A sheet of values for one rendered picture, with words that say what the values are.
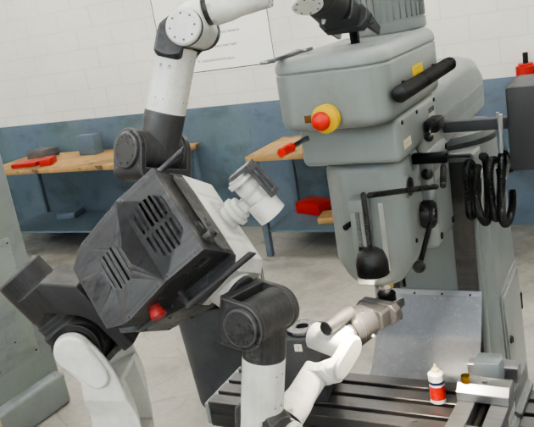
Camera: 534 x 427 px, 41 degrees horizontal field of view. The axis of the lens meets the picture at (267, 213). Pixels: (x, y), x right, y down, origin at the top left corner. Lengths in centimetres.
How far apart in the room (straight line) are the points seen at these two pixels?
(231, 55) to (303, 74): 517
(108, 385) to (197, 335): 213
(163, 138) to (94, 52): 603
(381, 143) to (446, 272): 71
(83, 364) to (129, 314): 23
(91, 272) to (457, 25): 479
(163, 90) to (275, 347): 59
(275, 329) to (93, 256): 39
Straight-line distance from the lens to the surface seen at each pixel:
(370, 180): 167
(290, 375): 202
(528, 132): 187
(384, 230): 170
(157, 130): 157
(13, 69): 837
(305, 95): 154
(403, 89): 150
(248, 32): 659
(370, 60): 149
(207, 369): 384
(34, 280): 163
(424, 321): 225
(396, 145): 160
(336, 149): 164
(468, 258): 218
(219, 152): 695
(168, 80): 157
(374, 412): 199
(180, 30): 154
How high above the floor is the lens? 200
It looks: 16 degrees down
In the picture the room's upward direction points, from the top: 10 degrees counter-clockwise
